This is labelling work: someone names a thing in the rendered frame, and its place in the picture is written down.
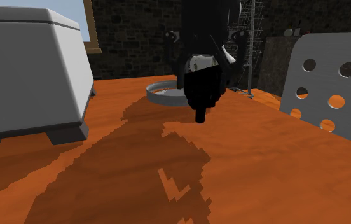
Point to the large white box appliance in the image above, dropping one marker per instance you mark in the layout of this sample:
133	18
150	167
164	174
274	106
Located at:
29	74

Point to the wooden framed window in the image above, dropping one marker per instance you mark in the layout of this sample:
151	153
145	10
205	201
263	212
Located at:
92	28

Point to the grey perforated curved panel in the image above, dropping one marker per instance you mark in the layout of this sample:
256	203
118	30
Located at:
327	59

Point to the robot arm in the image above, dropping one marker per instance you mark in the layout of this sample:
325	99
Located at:
206	24

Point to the grey round shallow tray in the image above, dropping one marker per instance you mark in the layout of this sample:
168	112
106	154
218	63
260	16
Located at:
163	96

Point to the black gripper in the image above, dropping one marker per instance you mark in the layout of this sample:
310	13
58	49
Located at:
202	90

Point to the dark cabinet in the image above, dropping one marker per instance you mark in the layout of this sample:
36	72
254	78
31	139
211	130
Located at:
273	65

